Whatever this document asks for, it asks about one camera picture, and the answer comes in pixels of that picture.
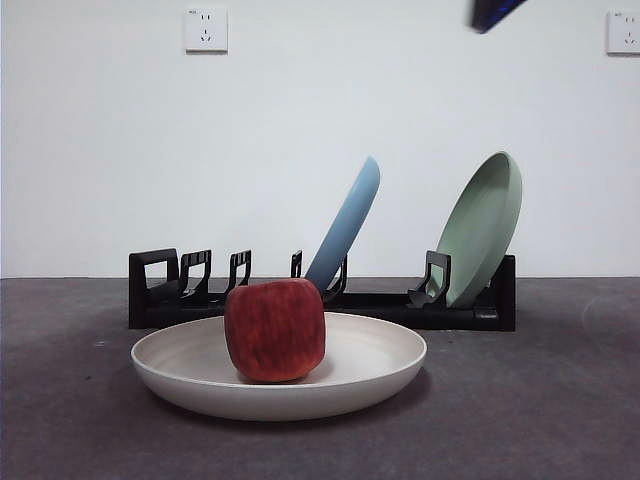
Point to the pale yellow plate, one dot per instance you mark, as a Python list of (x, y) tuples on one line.
[(190, 370)]

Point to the white wall socket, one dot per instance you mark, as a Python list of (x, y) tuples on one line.
[(206, 30), (624, 32)]

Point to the green plate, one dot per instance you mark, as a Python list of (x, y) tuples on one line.
[(475, 240)]

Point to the red apple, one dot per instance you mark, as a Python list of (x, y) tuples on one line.
[(275, 330)]

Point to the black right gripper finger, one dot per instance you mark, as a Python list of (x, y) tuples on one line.
[(490, 12)]

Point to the blue plate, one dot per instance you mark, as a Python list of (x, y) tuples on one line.
[(350, 220)]

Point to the black plate rack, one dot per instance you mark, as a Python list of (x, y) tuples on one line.
[(380, 311)]

